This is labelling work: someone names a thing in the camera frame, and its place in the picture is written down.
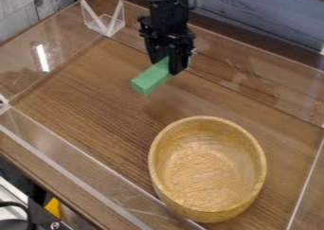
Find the brown wooden bowl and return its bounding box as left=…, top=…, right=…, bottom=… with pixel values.
left=149, top=115, right=267, bottom=222

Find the black and yellow equipment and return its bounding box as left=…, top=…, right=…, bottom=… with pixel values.
left=28, top=187, right=78, bottom=230

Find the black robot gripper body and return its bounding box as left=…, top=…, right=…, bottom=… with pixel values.
left=138, top=0, right=196, bottom=46

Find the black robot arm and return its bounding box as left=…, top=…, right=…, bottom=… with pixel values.
left=138, top=0, right=197, bottom=75

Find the clear acrylic corner bracket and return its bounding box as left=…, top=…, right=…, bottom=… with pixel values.
left=80, top=0, right=126, bottom=37

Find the green rectangular block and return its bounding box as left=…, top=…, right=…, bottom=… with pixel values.
left=130, top=58, right=174, bottom=95

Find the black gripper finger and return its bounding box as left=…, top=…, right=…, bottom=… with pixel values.
left=145, top=35, right=169, bottom=63
left=169, top=43, right=196, bottom=76

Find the black cable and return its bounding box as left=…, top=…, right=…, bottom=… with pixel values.
left=0, top=201, right=35, bottom=230

